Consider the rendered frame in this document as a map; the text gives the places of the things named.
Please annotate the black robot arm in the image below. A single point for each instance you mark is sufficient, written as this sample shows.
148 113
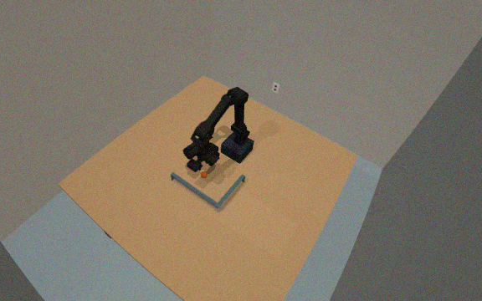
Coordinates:
205 129

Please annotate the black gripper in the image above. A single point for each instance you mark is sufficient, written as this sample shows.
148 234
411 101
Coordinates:
196 165

